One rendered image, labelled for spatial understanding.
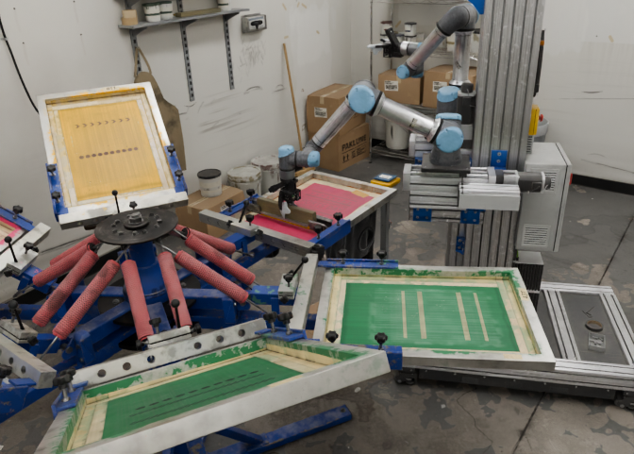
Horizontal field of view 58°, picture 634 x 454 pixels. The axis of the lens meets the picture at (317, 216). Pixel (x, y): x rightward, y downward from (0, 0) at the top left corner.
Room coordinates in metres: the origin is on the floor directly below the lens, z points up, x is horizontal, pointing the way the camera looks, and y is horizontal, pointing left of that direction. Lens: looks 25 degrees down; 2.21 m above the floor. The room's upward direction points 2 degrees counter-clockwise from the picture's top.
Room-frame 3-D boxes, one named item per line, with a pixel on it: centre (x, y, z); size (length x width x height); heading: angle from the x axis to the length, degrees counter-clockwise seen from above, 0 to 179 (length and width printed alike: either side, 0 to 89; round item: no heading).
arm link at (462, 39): (3.14, -0.82, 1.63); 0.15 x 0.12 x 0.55; 142
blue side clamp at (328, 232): (2.36, -0.05, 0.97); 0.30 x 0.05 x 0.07; 143
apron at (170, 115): (4.34, 1.25, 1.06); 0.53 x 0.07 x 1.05; 143
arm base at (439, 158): (2.55, -0.62, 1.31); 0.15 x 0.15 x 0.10
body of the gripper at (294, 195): (2.54, 0.13, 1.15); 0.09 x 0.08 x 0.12; 53
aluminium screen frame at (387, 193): (2.72, 0.03, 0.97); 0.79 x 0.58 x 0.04; 143
